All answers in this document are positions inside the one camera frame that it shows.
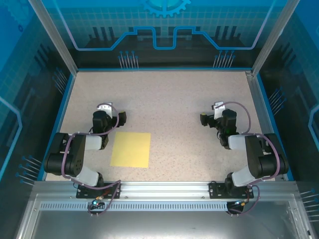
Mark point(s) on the yellow cloth sheet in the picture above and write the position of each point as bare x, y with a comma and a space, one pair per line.
130, 149

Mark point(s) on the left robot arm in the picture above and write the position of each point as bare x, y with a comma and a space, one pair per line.
74, 154

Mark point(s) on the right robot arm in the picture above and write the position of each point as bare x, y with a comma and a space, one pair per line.
254, 159

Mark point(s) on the blue table edge strip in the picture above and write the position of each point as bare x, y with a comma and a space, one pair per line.
273, 124
59, 124

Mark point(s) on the grey metal front panel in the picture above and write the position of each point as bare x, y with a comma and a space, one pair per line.
162, 226

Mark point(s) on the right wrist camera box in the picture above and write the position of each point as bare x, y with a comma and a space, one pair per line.
218, 112

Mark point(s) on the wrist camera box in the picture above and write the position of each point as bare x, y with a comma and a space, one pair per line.
104, 107
218, 112

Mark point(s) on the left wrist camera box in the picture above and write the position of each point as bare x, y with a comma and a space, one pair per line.
104, 107

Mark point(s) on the aluminium side rail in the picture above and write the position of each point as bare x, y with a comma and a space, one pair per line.
261, 112

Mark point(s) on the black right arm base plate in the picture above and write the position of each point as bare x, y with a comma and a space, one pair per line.
216, 190

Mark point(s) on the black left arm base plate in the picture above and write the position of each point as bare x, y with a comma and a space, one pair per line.
84, 191

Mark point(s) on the aluminium mounting rail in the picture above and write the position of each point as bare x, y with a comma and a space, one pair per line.
164, 189

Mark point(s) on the aluminium frame post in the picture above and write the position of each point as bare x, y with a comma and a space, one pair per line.
272, 37
56, 37

